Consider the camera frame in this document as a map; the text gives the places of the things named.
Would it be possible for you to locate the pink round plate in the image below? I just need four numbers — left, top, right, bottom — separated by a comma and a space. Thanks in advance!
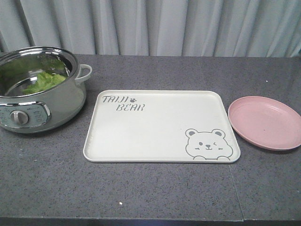
228, 96, 301, 151

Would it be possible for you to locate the green electric cooking pot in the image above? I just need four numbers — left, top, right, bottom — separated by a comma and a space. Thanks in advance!
0, 46, 92, 133

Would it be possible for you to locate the cream bear serving tray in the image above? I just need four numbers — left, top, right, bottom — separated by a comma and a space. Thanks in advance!
83, 90, 240, 163

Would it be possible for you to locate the green lettuce leaf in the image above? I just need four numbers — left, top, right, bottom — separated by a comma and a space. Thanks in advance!
22, 60, 68, 95

